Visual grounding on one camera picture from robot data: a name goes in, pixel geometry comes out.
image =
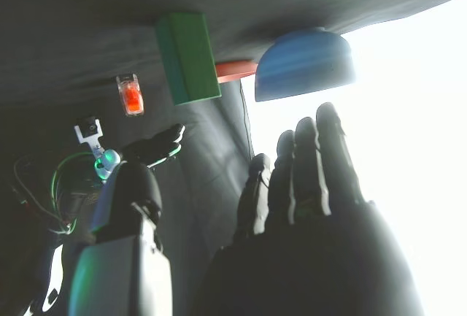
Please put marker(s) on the green rectangular box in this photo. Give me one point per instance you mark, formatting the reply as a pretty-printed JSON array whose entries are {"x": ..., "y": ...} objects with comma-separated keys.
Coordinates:
[{"x": 191, "y": 57}]

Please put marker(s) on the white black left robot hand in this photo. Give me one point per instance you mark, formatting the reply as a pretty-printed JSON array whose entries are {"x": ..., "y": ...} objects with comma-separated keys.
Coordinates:
[{"x": 313, "y": 243}]

